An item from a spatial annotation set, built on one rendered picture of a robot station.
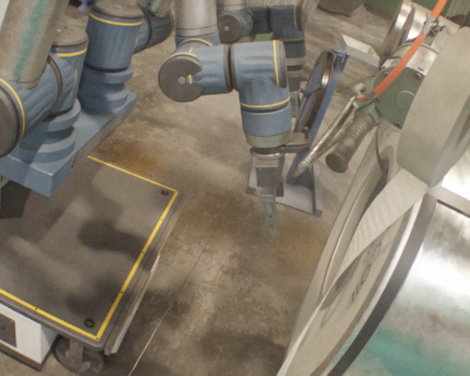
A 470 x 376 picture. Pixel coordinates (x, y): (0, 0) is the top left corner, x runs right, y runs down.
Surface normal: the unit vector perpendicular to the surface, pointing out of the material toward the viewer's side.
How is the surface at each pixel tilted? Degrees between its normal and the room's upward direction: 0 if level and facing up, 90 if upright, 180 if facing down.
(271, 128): 84
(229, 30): 90
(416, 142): 114
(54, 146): 23
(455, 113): 81
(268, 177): 92
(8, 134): 91
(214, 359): 0
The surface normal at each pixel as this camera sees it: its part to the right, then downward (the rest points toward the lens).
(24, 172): -0.17, 0.47
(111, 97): 0.55, -0.52
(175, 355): 0.31, -0.81
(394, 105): -0.54, 0.65
